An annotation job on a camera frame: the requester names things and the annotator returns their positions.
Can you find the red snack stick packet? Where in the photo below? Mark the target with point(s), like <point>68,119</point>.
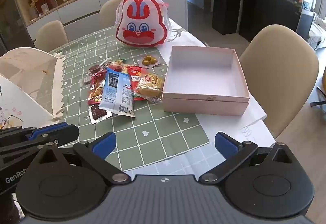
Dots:
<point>96,89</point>

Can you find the yellow figurine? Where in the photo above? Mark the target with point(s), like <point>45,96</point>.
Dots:
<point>34,1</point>

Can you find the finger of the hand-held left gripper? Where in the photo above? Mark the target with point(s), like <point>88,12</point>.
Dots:
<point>51,130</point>

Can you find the pink cardboard box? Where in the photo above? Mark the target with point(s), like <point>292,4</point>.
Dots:
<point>203,73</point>

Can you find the nut candy packet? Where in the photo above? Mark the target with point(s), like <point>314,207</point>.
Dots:
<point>116,63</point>

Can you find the dark glass cabinet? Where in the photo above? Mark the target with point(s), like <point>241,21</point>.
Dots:
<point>12,15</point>

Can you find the small dark purple packet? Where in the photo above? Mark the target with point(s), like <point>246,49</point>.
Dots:
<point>86,82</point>

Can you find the red white rabbit bag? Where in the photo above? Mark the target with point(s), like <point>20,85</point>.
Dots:
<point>141,23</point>

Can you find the yellow cake packet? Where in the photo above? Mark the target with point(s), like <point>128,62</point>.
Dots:
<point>150,86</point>

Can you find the dark brown snack packet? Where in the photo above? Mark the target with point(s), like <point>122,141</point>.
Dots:
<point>98,113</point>

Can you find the round chocolate candy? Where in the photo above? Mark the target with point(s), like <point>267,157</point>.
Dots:
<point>94,69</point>

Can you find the beige dining chair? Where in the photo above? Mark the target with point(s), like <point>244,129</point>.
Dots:
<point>51,35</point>
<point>108,10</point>
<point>280,73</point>

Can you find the black cabinet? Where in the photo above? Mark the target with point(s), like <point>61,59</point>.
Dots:
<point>270,15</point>

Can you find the clear green olive packet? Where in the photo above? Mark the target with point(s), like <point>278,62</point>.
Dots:
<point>149,60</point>

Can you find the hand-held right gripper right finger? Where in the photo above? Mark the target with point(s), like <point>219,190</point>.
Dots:
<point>225,143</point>

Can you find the green checked tablecloth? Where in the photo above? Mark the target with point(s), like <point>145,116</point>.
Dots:
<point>152,135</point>

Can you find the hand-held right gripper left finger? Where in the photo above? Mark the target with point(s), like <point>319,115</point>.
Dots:
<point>104,146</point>

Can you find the blue white snack packet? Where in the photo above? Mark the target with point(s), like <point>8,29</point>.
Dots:
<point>117,91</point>

